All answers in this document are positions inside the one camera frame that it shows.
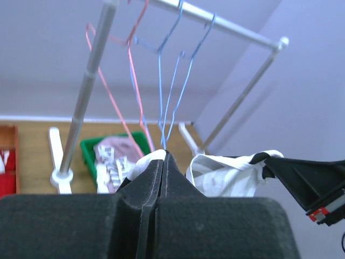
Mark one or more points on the red folded cloth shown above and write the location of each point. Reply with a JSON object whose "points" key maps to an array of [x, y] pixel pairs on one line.
{"points": [[8, 172]]}

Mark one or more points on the silver clothes rack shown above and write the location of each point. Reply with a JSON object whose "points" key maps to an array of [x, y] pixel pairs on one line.
{"points": [[62, 175]]}

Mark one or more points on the wide striped tank top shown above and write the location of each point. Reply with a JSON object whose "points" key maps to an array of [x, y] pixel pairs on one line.
{"points": [[206, 176]]}

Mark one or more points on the orange compartment tray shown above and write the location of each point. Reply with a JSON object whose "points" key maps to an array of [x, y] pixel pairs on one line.
{"points": [[10, 140]]}

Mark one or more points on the pink wire hanger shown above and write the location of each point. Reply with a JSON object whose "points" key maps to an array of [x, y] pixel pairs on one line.
{"points": [[121, 81]]}

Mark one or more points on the mauve pink garment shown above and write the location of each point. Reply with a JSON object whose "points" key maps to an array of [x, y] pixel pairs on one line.
{"points": [[115, 147]]}

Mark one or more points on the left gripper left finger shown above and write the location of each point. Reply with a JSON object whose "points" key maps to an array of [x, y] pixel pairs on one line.
{"points": [[116, 225]]}

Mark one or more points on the green plastic basket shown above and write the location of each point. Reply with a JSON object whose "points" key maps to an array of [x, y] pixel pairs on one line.
{"points": [[88, 153]]}

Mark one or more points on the thin striped white shirt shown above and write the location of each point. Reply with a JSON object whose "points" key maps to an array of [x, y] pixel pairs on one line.
{"points": [[110, 171]]}

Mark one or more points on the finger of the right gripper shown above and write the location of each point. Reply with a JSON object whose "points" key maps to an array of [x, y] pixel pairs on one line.
{"points": [[317, 186]]}

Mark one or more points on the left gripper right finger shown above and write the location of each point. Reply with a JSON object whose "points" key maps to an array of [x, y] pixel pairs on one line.
{"points": [[178, 221]]}

